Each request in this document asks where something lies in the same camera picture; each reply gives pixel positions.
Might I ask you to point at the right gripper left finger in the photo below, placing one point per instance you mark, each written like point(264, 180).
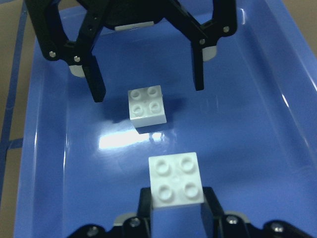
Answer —
point(137, 226)

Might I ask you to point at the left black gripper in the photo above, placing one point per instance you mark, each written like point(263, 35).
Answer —
point(55, 44)

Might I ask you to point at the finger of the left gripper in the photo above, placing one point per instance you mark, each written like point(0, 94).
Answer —
point(198, 67)

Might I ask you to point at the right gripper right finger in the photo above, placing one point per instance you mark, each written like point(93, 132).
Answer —
point(218, 224)

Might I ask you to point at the blue plastic tray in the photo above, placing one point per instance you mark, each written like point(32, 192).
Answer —
point(253, 127)

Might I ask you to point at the white block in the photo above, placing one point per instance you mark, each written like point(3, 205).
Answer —
point(175, 180)
point(146, 106)

